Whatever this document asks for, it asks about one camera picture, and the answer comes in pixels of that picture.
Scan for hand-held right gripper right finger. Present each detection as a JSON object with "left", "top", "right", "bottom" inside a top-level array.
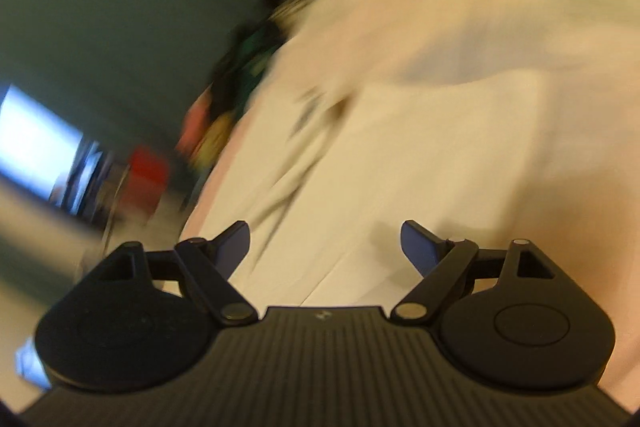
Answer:
[{"left": 390, "top": 220, "right": 558, "bottom": 326}]

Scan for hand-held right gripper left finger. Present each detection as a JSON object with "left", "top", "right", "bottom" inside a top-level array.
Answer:
[{"left": 90, "top": 220, "right": 260, "bottom": 327}]

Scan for white sweatpants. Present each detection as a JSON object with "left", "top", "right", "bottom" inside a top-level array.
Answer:
[{"left": 197, "top": 0, "right": 640, "bottom": 308}]

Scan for bed with pale pink sheet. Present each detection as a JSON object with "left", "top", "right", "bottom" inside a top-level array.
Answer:
[{"left": 180, "top": 0, "right": 640, "bottom": 413}]

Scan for red cloth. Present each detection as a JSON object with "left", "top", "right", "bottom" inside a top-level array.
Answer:
[{"left": 125, "top": 146, "right": 172, "bottom": 225}]

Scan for yellow garment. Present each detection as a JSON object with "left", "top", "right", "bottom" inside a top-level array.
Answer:
[{"left": 192, "top": 114, "right": 238, "bottom": 170}]

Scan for pink garment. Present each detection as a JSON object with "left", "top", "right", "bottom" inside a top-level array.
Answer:
[{"left": 177, "top": 89, "right": 218, "bottom": 160}]

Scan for black garment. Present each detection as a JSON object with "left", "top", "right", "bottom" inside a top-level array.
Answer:
[{"left": 207, "top": 0, "right": 301, "bottom": 120}]

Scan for green garment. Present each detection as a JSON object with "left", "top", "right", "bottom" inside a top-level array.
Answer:
[{"left": 232, "top": 24, "right": 283, "bottom": 110}]

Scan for dark framed window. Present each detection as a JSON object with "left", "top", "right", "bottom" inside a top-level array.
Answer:
[{"left": 0, "top": 84, "right": 108, "bottom": 220}]

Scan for wide teal curtain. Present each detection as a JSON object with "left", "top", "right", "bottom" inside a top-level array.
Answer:
[{"left": 0, "top": 0, "right": 321, "bottom": 228}]

